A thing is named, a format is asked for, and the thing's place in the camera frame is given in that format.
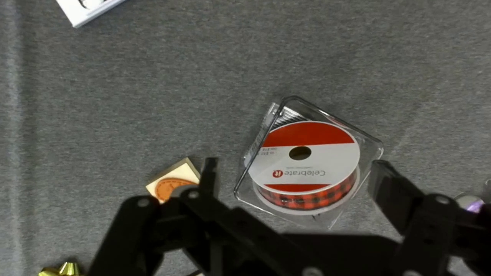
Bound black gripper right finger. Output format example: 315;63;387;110
370;160;491;276

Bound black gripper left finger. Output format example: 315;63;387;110
90;156;289;276

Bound clear tray with plaid spool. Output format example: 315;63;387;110
232;95;386;232

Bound red plaid ribbon spool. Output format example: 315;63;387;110
249;120;363;212

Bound wooden heart stamp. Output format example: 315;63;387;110
145;156;203;206

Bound gold gift bow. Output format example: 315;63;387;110
37;259;82;276

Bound grey table cloth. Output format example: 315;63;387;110
0;0;491;276

